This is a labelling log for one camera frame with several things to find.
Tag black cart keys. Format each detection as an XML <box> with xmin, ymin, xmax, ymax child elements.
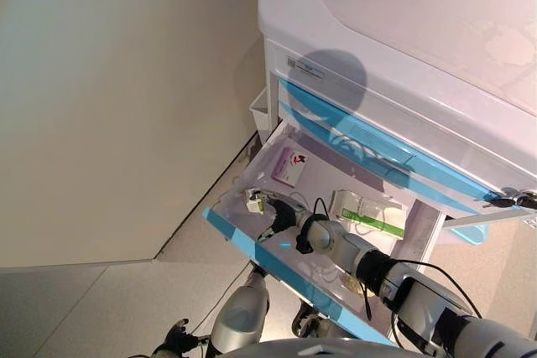
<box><xmin>490</xmin><ymin>189</ymin><xmax>537</xmax><ymax>210</ymax></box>

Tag white bin blue lid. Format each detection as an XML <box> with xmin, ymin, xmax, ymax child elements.
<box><xmin>444</xmin><ymin>221</ymin><xmax>492</xmax><ymax>246</ymax></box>

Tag blue white cart drawer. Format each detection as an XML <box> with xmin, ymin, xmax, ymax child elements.
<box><xmin>279</xmin><ymin>76</ymin><xmax>504</xmax><ymax>205</ymax></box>
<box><xmin>279</xmin><ymin>100</ymin><xmax>483</xmax><ymax>213</ymax></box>
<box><xmin>202</xmin><ymin>118</ymin><xmax>446</xmax><ymax>346</ymax></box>

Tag cart label sticker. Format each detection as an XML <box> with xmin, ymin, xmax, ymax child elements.
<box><xmin>285</xmin><ymin>55</ymin><xmax>326</xmax><ymax>80</ymax></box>

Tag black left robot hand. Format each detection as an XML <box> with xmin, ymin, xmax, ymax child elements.
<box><xmin>150</xmin><ymin>318</ymin><xmax>209</xmax><ymax>358</ymax></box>

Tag small green white medicine box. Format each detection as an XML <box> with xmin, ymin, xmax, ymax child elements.
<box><xmin>245</xmin><ymin>188</ymin><xmax>269</xmax><ymax>215</ymax></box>

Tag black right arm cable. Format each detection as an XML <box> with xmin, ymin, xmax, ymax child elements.
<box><xmin>312</xmin><ymin>197</ymin><xmax>483</xmax><ymax>321</ymax></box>

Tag white cart side bin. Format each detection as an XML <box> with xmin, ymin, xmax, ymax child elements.
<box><xmin>249</xmin><ymin>89</ymin><xmax>272</xmax><ymax>145</ymax></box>

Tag white medical cart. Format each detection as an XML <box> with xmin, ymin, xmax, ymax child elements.
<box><xmin>249</xmin><ymin>0</ymin><xmax>537</xmax><ymax>346</ymax></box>

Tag long green white medicine box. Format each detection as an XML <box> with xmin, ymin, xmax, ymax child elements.
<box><xmin>329</xmin><ymin>189</ymin><xmax>406</xmax><ymax>241</ymax></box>

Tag purple white medicine box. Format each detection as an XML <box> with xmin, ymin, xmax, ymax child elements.
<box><xmin>270</xmin><ymin>147</ymin><xmax>310</xmax><ymax>187</ymax></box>

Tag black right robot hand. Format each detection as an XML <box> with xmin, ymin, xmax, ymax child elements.
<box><xmin>255</xmin><ymin>194</ymin><xmax>310</xmax><ymax>244</ymax></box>

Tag silver left robot leg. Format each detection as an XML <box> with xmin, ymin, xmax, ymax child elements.
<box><xmin>207</xmin><ymin>265</ymin><xmax>269</xmax><ymax>355</ymax></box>

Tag grey robot torso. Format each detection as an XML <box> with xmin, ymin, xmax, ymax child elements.
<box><xmin>226</xmin><ymin>336</ymin><xmax>433</xmax><ymax>358</ymax></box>

